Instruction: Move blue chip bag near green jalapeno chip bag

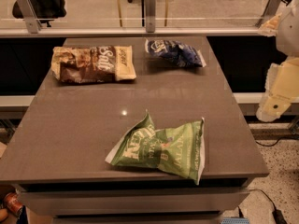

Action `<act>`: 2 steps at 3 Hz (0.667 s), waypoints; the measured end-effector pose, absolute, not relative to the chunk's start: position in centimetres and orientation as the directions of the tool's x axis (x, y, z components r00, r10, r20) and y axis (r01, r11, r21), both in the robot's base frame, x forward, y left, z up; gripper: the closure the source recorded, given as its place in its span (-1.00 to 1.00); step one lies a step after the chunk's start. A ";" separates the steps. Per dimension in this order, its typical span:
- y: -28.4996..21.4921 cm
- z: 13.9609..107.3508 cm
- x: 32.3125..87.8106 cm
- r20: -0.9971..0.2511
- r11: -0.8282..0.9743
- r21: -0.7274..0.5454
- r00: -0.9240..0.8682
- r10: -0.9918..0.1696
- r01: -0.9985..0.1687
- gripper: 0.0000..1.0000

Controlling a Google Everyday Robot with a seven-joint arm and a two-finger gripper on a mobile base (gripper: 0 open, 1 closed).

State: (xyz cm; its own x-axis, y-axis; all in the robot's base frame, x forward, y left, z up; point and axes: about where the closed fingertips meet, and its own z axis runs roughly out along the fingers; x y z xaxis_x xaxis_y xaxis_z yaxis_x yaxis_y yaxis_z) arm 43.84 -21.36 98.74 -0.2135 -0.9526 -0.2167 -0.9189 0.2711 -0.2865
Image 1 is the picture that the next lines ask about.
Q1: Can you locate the brown sea salt chip bag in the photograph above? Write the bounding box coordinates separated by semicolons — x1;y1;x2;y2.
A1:
50;46;136;84

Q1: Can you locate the blue object at bottom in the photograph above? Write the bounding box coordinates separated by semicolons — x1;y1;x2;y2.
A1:
221;217;250;224

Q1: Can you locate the blue chip bag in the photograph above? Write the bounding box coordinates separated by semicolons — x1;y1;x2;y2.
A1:
145;39;206;68

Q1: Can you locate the left metal bracket post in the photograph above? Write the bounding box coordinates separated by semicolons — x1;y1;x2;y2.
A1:
16;0;41;34

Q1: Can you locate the metal bracket post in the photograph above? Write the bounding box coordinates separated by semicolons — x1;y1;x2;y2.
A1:
145;0;156;33
255;0;282;27
16;0;41;34

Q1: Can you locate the middle metal bracket post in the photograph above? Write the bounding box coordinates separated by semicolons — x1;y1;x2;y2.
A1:
145;0;156;33

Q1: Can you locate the right metal bracket post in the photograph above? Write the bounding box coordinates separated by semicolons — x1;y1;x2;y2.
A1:
255;0;282;27

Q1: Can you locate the red soda can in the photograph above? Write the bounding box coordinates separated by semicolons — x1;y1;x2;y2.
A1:
4;192;22;217

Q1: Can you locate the black power cable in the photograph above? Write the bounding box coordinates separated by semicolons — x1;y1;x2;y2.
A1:
249;189;288;224

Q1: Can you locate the glass barrier panel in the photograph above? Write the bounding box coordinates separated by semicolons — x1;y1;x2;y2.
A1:
0;0;281;30

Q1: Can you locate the grey drawer cabinet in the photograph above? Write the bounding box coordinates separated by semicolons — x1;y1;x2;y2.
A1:
8;176;251;220

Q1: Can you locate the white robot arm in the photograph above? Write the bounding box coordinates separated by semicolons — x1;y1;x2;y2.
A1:
256;0;299;122

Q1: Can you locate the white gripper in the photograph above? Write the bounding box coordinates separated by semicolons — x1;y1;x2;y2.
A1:
256;13;299;122

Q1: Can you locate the green jalapeno chip bag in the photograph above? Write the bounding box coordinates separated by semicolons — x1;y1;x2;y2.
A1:
106;112;205;185

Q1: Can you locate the dark bag on floor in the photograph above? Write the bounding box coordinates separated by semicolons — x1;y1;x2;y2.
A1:
12;0;67;28

